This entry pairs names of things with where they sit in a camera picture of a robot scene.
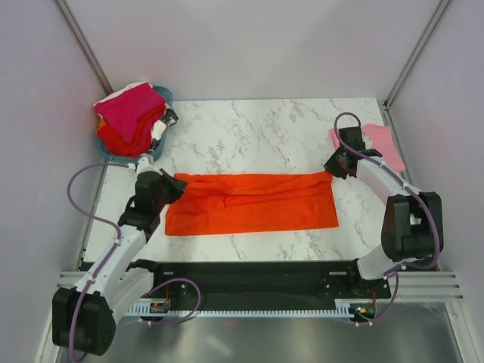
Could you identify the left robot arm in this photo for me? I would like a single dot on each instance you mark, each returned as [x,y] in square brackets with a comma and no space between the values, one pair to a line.
[85,316]

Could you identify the orange t shirt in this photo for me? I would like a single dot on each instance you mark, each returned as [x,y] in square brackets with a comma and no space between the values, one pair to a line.
[249,203]

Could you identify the teal laundry basket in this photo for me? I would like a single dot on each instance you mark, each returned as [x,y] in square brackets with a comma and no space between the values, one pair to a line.
[156,154]

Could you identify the red t shirt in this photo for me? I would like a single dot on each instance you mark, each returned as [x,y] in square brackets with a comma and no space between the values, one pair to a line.
[134,138]

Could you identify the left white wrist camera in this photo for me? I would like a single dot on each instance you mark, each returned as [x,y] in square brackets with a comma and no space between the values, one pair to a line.
[144,163]

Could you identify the white slotted cable duct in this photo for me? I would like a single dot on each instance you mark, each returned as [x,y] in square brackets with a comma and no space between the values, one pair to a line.
[155,308]

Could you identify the aluminium frame rail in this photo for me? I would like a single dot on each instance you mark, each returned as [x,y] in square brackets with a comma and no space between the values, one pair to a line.
[428,287]

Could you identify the pink folded t shirt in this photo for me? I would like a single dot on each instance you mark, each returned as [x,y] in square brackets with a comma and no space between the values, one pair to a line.
[382,141]

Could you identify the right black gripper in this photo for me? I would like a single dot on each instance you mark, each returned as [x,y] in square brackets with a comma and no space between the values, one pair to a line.
[330,167]

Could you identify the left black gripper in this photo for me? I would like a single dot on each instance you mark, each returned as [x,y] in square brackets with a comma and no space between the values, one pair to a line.
[178,187]

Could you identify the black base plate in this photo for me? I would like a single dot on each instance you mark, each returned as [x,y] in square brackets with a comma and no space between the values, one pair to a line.
[269,285]

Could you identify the magenta t shirt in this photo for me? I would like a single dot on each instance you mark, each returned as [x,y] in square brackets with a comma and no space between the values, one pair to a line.
[124,109]

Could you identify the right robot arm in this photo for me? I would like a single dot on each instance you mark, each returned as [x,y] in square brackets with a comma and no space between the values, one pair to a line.
[412,229]

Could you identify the black white patterned t shirt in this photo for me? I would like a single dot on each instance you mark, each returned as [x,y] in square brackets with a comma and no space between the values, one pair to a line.
[169,118]

